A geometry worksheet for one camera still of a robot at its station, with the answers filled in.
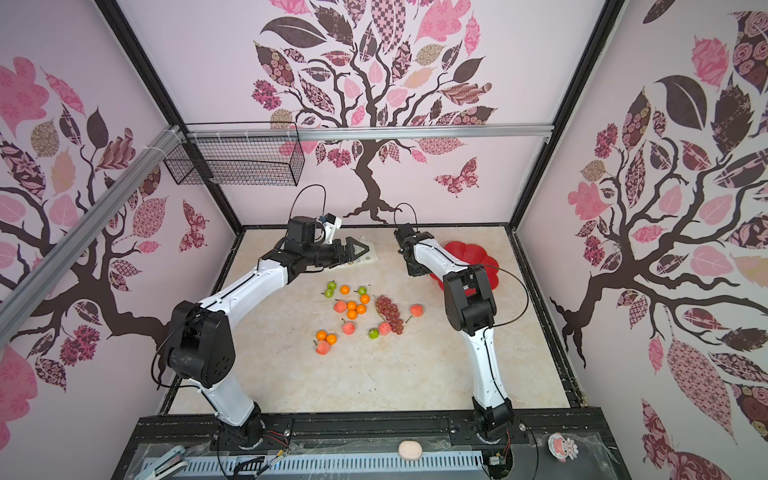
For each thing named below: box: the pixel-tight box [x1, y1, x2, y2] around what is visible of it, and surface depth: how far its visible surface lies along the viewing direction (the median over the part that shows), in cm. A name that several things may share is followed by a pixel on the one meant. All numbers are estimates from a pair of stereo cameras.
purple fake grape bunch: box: [372, 294, 404, 335], surface depth 94 cm
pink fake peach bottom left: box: [316, 340, 330, 355], surface depth 87 cm
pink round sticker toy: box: [547, 432, 579, 463], surface depth 71 cm
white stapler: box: [134, 445, 189, 480], surface depth 69 cm
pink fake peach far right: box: [410, 304, 424, 317], surface depth 96 cm
